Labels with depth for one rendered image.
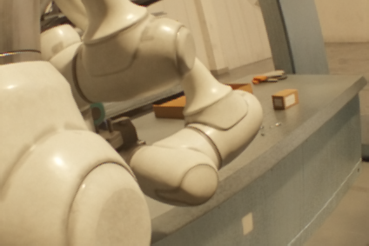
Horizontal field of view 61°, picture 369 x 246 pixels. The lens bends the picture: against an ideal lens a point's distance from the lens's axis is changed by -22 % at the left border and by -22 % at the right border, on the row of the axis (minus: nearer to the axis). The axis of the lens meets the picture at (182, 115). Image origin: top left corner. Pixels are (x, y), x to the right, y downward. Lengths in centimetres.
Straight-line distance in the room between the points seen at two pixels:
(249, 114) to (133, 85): 28
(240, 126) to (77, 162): 51
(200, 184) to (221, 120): 14
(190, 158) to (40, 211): 42
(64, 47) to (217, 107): 29
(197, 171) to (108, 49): 23
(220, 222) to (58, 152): 98
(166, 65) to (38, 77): 25
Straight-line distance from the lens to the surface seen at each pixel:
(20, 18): 29
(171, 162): 61
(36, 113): 25
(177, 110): 182
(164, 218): 94
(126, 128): 76
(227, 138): 69
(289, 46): 272
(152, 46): 48
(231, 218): 122
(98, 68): 51
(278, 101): 165
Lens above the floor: 108
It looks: 13 degrees down
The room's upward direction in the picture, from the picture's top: 12 degrees counter-clockwise
